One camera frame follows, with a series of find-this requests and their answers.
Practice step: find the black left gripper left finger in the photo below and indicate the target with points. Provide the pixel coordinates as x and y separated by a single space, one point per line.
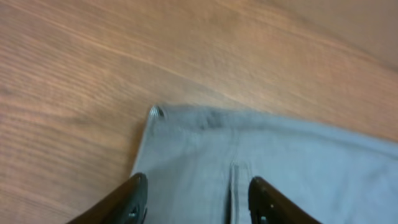
127 204

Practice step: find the grey shorts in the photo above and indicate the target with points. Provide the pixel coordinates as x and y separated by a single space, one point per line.
199 162

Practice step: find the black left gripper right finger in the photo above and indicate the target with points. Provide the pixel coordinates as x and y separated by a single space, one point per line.
269 206

